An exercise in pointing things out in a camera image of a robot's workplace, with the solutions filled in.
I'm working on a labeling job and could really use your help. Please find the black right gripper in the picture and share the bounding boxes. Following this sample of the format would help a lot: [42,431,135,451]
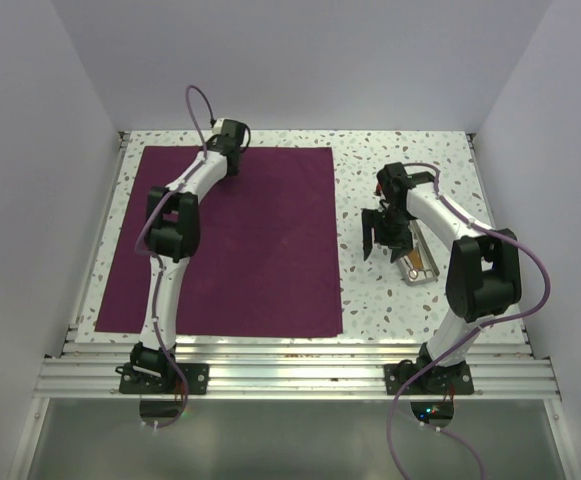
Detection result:
[363,207,414,262]

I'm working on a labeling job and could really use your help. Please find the orange bandage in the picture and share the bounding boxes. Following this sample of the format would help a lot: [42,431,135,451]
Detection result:
[407,250,424,270]

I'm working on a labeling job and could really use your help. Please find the steel instrument tray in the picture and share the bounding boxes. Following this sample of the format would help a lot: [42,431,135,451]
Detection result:
[396,221,440,286]

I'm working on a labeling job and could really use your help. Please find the steel forceps scissors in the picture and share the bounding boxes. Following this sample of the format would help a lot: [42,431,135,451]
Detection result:
[408,269,435,282]

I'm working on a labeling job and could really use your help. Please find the purple cloth mat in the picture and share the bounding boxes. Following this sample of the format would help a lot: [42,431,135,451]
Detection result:
[95,146,343,338]

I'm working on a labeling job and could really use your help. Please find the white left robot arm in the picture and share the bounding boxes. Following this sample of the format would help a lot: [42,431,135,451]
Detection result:
[130,118,251,393]

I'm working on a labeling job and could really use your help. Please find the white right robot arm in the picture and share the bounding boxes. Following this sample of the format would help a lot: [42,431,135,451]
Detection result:
[361,162,522,393]

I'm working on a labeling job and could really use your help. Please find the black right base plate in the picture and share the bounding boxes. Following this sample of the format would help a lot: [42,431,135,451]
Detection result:
[384,359,475,396]

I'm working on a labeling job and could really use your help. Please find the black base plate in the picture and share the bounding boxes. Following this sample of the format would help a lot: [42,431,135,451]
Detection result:
[384,359,475,396]
[115,347,209,395]

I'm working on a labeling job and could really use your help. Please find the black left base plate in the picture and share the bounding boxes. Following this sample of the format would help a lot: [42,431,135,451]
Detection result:
[115,347,209,395]

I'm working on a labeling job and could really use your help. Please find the aluminium rail frame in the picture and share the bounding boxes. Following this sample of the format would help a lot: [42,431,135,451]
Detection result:
[11,130,576,479]

